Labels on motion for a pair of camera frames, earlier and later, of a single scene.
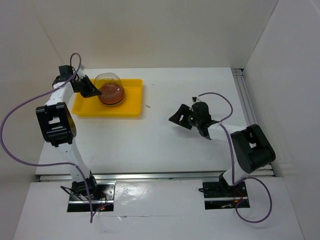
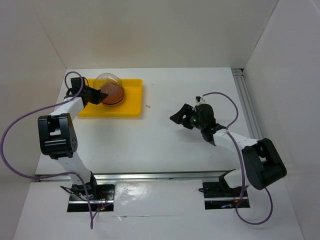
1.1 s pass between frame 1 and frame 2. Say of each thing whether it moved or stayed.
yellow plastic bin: stayed
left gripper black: moved
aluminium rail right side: stayed
